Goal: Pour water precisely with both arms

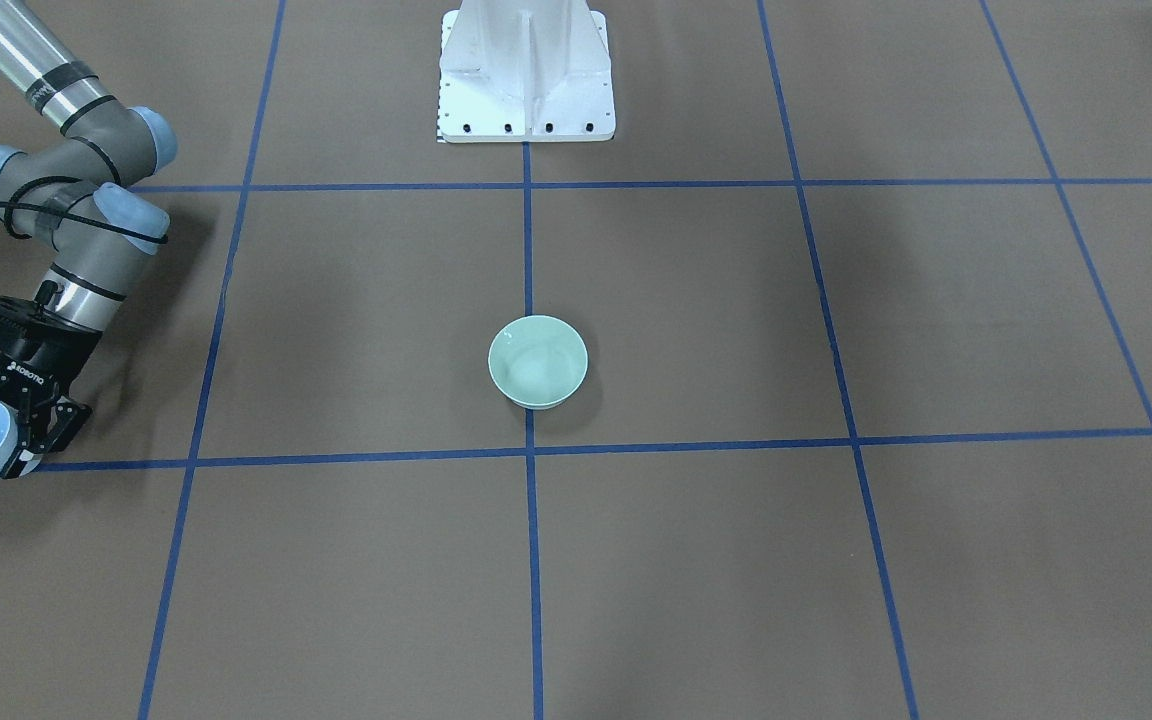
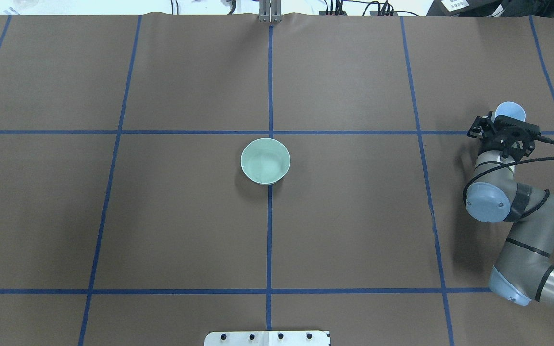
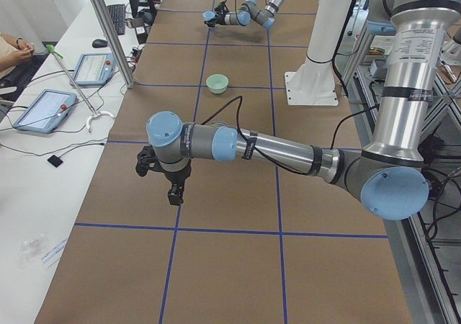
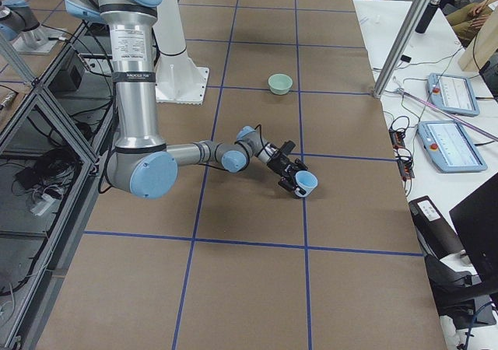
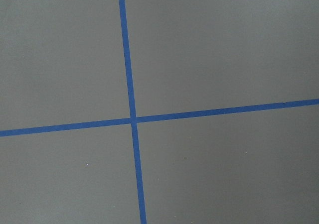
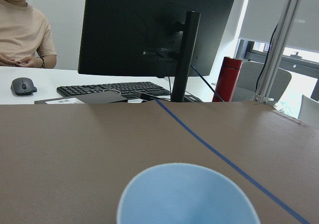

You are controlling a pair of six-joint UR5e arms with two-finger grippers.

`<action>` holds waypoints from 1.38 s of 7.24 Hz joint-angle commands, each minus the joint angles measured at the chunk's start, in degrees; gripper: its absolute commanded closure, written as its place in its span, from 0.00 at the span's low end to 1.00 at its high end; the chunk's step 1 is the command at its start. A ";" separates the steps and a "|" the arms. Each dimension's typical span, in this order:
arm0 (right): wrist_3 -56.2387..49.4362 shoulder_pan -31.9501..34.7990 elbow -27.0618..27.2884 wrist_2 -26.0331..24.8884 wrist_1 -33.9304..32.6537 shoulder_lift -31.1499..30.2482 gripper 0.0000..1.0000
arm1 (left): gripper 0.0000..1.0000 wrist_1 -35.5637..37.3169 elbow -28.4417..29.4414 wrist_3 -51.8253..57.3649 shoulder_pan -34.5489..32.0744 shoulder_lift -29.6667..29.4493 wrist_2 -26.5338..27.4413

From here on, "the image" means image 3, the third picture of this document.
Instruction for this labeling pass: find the black computer mouse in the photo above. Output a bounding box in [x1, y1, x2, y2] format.
[91, 39, 108, 48]

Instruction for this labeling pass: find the far blue teach pendant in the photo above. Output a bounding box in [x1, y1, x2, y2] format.
[73, 53, 116, 87]

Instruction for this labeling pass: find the black keyboard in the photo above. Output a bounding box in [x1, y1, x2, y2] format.
[107, 4, 125, 35]

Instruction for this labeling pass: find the near blue teach pendant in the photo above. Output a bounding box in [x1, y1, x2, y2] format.
[13, 89, 77, 134]

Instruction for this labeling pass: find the reacher grabber stick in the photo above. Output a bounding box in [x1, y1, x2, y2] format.
[45, 45, 115, 132]

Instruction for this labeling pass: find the light blue plastic cup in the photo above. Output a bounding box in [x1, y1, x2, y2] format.
[202, 11, 216, 22]

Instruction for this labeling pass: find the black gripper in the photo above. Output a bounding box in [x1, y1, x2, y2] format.
[205, 11, 228, 27]
[162, 158, 192, 205]

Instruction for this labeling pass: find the blue teach pendant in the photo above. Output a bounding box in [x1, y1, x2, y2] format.
[73, 53, 116, 87]
[13, 89, 77, 134]

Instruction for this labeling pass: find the aluminium frame post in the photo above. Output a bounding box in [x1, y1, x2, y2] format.
[90, 0, 135, 89]

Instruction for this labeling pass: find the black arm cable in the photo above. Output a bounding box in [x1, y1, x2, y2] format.
[215, 0, 238, 15]
[200, 95, 382, 176]

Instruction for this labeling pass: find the white paper label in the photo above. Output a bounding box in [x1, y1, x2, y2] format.
[41, 239, 68, 269]

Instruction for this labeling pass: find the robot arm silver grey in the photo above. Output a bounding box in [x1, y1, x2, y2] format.
[202, 0, 285, 30]
[136, 0, 460, 220]

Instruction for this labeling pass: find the small black square pad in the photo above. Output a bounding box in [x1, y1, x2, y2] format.
[47, 155, 63, 168]

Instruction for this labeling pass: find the seated person's hand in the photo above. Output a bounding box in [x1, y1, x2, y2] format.
[14, 38, 35, 65]

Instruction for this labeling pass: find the green ceramic bowl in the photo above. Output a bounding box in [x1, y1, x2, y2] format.
[206, 73, 229, 94]

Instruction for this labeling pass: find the clear plastic bag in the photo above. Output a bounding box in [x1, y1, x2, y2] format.
[18, 233, 48, 266]

